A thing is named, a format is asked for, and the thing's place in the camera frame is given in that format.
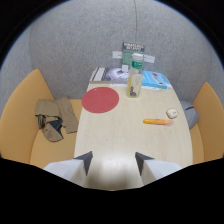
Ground khaki jacket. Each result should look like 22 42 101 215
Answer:
34 96 80 143

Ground round red mat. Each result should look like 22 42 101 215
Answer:
81 86 120 114

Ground grey bag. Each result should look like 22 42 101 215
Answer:
179 100 201 130

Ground clear plastic bottle green label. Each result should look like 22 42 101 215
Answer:
126 52 145 99

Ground orange pen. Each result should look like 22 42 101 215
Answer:
142 118 174 127

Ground blue book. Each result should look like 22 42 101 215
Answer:
141 70 174 90

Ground orange curved bench seat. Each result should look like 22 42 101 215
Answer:
0 68 224 170

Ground small white eraser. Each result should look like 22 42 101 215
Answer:
166 108 179 120

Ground green upright book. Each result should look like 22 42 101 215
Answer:
121 41 146 70

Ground white paper sheet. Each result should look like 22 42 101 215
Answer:
109 82 129 88

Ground white wall socket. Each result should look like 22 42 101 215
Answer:
143 54 156 64
112 50 123 60

